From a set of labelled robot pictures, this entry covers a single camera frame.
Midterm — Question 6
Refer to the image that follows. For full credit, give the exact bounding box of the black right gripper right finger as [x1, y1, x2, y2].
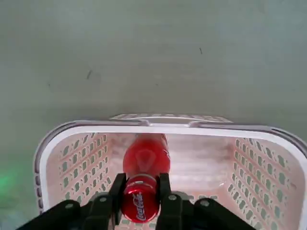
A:
[155, 172, 257, 230]

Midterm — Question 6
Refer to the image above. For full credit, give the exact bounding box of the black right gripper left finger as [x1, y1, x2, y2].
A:
[14, 172, 127, 230]

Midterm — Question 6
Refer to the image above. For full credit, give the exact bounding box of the red Coca-Cola bottle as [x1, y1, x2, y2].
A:
[121, 134, 172, 223]

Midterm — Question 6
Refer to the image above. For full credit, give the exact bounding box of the pink plastic basket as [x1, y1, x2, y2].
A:
[33, 114, 307, 230]

